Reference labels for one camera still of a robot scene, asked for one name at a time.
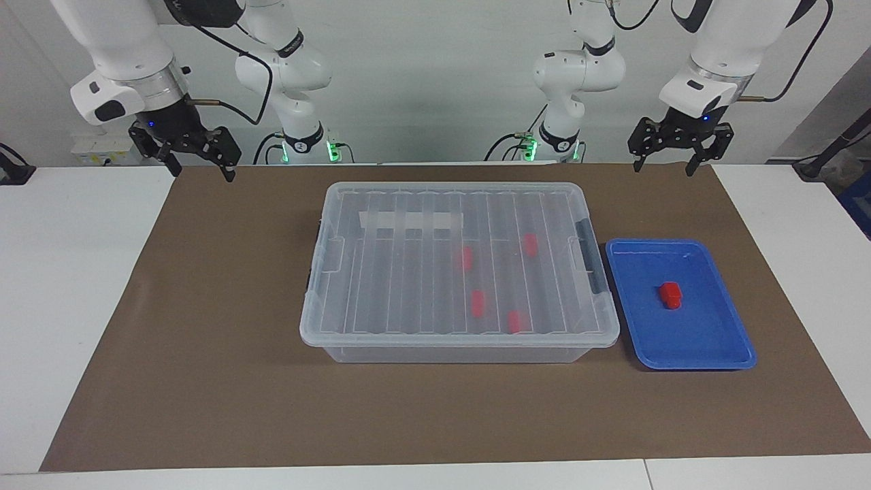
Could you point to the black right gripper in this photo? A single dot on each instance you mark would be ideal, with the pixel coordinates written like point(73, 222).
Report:
point(177, 133)

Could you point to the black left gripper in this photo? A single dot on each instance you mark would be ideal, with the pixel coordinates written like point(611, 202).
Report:
point(680, 126)

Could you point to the red plastic block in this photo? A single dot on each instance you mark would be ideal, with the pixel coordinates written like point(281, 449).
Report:
point(478, 303)
point(531, 243)
point(517, 321)
point(670, 295)
point(467, 257)

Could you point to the clear ribbed plastic lid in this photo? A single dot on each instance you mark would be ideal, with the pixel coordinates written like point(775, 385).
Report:
point(408, 286)

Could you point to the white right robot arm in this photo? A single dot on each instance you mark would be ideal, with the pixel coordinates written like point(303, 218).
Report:
point(122, 41)

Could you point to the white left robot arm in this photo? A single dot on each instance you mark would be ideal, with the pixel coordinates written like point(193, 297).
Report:
point(721, 41)

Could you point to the dark grey box latch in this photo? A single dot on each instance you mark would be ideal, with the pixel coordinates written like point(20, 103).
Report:
point(593, 258)

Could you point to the blue plastic tray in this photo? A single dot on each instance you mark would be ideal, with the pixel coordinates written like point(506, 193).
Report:
point(694, 333)

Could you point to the clear plastic storage box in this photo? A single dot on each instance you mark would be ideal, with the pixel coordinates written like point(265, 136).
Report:
point(442, 355)

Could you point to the white power strip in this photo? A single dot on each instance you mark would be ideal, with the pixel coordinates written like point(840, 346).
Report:
point(102, 150)

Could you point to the brown paper table mat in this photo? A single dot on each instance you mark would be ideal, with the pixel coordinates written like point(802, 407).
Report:
point(204, 340)

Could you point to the black clamp object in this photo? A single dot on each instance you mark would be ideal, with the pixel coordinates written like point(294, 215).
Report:
point(13, 170)

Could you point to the blue crate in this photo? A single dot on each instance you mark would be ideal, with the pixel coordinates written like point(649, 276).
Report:
point(859, 204)

